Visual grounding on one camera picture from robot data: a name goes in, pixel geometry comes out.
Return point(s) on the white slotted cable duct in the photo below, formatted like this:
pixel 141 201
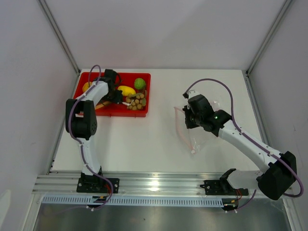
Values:
pixel 133 200

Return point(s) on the red plastic bin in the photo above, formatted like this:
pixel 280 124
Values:
pixel 118 109

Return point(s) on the clear zip bag pink dots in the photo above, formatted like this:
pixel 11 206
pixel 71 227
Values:
pixel 196 140

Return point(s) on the aluminium frame post right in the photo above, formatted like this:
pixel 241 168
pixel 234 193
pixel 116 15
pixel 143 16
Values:
pixel 274 27

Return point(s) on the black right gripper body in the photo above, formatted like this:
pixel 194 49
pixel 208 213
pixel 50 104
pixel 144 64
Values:
pixel 192 120

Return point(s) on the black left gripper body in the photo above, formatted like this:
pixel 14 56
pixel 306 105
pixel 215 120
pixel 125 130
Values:
pixel 115 96

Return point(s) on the aluminium frame post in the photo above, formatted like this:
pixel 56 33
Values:
pixel 274 27
pixel 58 33

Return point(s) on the yellow lemon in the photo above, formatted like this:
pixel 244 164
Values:
pixel 86 86

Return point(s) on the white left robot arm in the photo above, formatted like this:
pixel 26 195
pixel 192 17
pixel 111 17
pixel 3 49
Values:
pixel 80 116

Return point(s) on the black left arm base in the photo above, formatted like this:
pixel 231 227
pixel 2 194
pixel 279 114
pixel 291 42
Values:
pixel 94 184

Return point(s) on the longan bunch with leaves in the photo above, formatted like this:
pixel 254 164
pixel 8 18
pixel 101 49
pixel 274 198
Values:
pixel 136 102

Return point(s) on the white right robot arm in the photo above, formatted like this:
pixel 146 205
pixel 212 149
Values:
pixel 276 171

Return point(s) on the aluminium frame post left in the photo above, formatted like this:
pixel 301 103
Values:
pixel 58 33

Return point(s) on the yellow mango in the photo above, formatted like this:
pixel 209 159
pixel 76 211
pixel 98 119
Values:
pixel 126 90

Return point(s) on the aluminium mounting rail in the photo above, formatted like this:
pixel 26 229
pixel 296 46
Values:
pixel 131 183

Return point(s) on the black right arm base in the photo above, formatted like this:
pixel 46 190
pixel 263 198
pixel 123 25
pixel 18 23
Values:
pixel 222 187

